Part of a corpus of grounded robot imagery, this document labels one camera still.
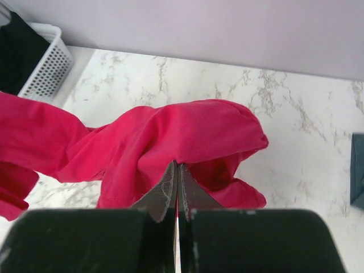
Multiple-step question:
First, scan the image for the red t shirt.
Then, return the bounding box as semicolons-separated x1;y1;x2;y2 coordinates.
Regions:
1;93;268;221

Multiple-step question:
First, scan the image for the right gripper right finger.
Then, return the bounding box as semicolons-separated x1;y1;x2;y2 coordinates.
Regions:
177;164;345;272

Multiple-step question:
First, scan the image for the black t shirt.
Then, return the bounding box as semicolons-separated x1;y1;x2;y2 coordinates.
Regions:
1;12;49;96

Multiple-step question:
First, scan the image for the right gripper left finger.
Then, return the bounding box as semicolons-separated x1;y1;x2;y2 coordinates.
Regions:
1;162;177;272

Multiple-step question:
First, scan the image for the white perforated plastic basket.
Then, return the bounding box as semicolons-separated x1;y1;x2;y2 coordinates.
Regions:
18;23;74;103

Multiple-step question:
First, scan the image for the blue folded t shirt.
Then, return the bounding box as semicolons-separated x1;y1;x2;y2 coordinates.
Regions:
350;133;364;210

